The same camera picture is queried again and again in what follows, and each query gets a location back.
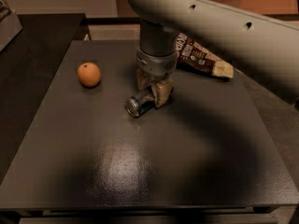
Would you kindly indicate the grey metal gripper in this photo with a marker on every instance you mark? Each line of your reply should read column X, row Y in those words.
column 156, row 65

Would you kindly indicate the blue silver redbull can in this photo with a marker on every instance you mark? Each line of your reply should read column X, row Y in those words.
column 140, row 103

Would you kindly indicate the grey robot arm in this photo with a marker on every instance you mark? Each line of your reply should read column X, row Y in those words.
column 265, row 49

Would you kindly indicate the brown chips bag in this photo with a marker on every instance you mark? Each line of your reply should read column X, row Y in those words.
column 195, row 58

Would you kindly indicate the orange fruit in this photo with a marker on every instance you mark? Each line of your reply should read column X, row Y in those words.
column 89, row 75

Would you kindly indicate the dark side table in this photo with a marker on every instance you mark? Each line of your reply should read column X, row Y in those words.
column 27, row 67

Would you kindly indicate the grey box on side table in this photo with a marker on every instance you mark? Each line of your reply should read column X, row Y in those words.
column 10, row 24

